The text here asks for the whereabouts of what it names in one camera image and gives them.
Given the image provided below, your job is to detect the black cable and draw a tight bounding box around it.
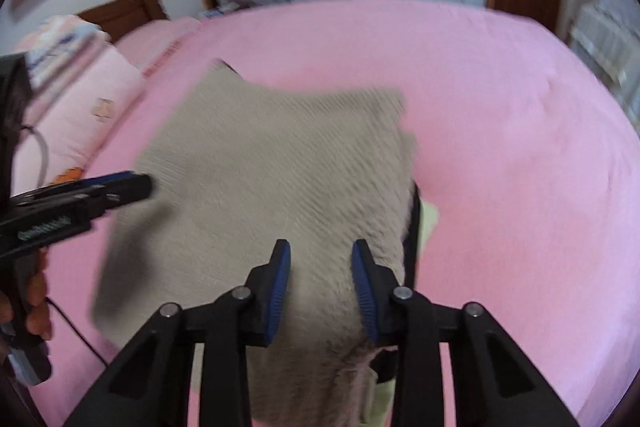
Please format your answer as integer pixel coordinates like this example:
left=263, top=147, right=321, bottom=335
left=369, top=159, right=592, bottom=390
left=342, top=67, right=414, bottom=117
left=19, top=123, right=109, bottom=368

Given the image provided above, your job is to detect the pink cartoon pillow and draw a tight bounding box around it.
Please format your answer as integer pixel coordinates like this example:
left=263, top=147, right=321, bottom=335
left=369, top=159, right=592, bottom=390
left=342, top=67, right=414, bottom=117
left=12, top=46, right=146, bottom=194

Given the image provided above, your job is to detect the grey knit cardigan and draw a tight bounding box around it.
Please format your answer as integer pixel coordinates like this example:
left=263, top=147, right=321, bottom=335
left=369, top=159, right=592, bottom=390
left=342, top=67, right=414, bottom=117
left=92, top=64, right=414, bottom=426

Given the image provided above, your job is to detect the green black folded garment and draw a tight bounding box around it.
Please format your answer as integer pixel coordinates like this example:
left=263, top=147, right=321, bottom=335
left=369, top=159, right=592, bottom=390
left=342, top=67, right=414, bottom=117
left=352, top=188, right=445, bottom=426

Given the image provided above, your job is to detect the pink bed sheet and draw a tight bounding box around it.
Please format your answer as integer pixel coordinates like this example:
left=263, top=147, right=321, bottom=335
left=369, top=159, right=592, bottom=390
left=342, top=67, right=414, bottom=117
left=34, top=0, right=639, bottom=426

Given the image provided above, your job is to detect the folded floral quilt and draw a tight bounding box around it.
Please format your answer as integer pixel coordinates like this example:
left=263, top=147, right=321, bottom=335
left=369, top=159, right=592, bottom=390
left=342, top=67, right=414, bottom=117
left=14, top=15, right=111, bottom=92

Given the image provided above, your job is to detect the brown wooden headboard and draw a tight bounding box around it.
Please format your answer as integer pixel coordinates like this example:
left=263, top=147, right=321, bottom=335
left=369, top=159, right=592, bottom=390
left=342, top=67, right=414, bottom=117
left=78, top=0, right=168, bottom=43

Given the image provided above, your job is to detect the white lace covered furniture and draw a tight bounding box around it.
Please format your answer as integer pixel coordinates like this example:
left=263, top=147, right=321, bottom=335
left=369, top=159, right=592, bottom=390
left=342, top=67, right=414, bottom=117
left=568, top=0, right=639, bottom=127

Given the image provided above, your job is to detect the person left hand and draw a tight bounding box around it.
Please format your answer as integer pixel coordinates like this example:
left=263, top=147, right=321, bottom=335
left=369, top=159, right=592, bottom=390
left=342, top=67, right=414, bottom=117
left=0, top=248, right=53, bottom=340

